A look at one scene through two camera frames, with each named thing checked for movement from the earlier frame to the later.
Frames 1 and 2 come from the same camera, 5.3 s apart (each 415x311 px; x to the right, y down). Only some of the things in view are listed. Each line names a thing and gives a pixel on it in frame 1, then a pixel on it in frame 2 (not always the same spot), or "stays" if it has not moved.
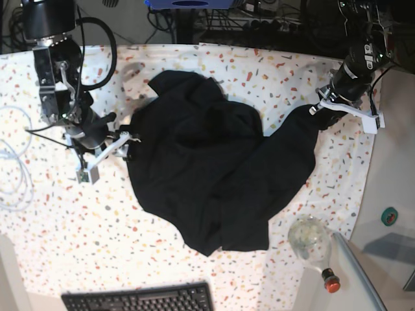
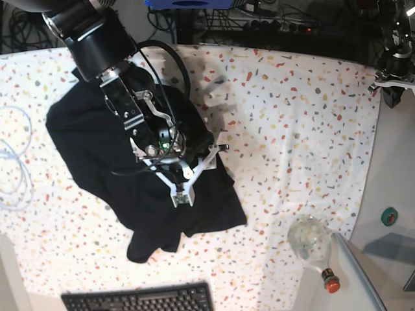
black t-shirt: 201,160 → 89,132
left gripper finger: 124,149 → 213,150
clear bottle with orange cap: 309,238 stays
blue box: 168,4 stays
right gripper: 344,93 → 393,85
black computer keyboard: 189,297 stays
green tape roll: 389,216 stays
